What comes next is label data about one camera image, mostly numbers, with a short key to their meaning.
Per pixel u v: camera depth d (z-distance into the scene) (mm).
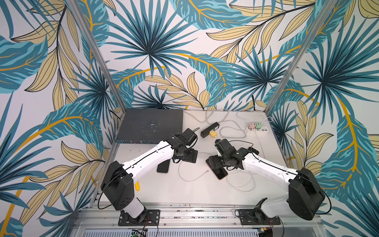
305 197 419
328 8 687
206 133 1034
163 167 897
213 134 1042
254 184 858
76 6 676
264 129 1063
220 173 992
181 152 585
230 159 613
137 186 822
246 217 724
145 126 1036
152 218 735
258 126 1034
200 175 882
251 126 1005
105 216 861
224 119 1158
